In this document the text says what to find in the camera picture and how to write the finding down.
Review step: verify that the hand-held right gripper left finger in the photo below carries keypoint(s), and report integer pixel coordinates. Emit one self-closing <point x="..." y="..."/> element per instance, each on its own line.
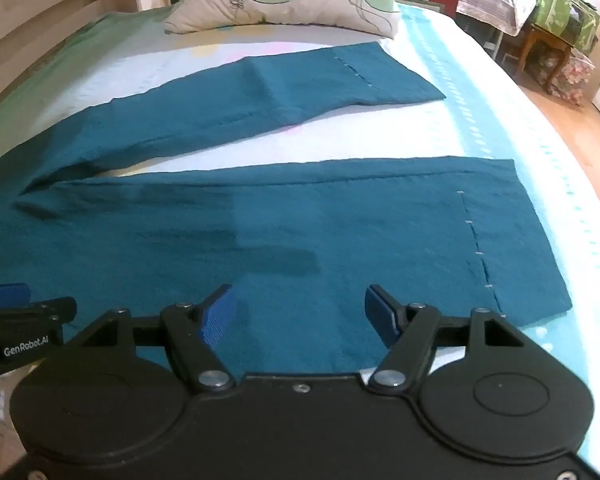
<point x="218" y="317"/>

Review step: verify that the light wooden headboard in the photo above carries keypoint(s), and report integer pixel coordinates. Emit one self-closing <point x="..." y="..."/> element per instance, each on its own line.
<point x="35" y="15"/>

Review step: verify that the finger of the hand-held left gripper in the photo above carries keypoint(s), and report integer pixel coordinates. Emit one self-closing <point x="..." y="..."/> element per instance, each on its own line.
<point x="2" y="294"/>

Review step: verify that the green patterned bag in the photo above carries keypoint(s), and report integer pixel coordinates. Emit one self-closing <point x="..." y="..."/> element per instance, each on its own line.
<point x="562" y="12"/>

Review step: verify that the teal pants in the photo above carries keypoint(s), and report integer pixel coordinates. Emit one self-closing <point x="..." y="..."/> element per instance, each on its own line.
<point x="290" y="230"/>

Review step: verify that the small wooden side table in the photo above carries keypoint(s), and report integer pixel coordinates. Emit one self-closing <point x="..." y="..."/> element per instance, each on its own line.
<point x="542" y="45"/>

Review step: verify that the floral storage box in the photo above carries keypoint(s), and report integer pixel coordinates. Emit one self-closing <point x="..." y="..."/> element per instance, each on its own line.
<point x="572" y="77"/>

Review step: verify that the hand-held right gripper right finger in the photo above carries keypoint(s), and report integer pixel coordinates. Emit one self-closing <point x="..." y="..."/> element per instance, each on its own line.
<point x="377" y="311"/>

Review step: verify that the leaf print pillow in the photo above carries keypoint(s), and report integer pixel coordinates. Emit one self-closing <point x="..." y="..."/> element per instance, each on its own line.
<point x="310" y="10"/>

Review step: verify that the table with plaid cloth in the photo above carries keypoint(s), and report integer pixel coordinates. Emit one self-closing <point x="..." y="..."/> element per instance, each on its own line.
<point x="495" y="0"/>

